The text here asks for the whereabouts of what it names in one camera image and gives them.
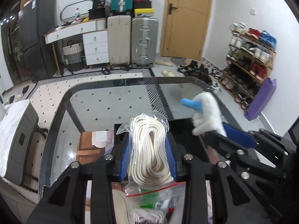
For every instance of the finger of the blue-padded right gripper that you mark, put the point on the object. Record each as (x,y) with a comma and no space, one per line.
(238,137)
(224,146)

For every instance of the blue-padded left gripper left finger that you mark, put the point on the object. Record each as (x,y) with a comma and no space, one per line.
(66,197)

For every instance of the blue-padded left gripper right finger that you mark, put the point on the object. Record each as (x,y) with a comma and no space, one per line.
(232,201)

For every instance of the white plush toy blue ear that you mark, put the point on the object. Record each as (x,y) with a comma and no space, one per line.
(207,115)

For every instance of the green white cotton pack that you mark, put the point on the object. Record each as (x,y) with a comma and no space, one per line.
(153,199)

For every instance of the bagged adidas white laces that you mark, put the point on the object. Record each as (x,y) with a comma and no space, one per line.
(148,216)

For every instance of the purple bag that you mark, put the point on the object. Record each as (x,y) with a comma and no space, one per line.
(261,99)

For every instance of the anime printed table mat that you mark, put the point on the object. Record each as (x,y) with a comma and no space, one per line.
(91,146)

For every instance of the black storage box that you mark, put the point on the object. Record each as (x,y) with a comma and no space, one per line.
(179,141)

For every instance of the wooden shoe rack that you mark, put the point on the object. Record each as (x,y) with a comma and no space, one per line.
(250,61)

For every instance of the grey white side cabinet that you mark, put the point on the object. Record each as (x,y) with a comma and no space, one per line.
(18,126)

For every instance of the wooden door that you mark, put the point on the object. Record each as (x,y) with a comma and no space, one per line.
(184,28)

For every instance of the striped laundry basket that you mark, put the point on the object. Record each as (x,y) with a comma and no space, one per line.
(73,53)

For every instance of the silver suitcase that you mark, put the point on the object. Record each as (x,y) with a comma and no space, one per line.
(144,40)

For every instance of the beige suitcase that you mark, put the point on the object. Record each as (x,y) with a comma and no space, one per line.
(119,39)

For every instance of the stack of shoe boxes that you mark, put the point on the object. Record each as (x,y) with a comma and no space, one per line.
(143,8)

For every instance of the white drawer desk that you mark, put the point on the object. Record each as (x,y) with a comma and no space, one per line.
(93,35)

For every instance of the black refrigerator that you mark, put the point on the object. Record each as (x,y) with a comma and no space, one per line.
(35,20)

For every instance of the plastic water bottle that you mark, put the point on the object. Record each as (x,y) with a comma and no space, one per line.
(77,16)

